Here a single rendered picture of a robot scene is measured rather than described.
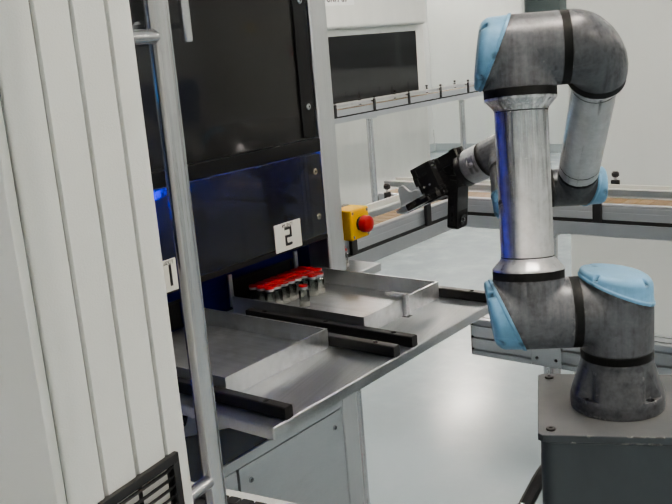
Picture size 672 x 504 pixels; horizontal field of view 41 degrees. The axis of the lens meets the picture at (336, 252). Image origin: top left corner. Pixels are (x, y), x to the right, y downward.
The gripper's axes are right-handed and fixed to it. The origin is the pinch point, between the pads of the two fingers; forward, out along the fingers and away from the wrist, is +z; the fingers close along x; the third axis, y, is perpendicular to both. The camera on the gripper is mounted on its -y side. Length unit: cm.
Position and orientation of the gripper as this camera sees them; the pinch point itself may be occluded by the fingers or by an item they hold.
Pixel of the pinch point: (403, 212)
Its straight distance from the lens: 199.6
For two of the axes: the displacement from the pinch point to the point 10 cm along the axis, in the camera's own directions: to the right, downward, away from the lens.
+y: -4.0, -9.1, 0.7
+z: -6.8, 3.4, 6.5
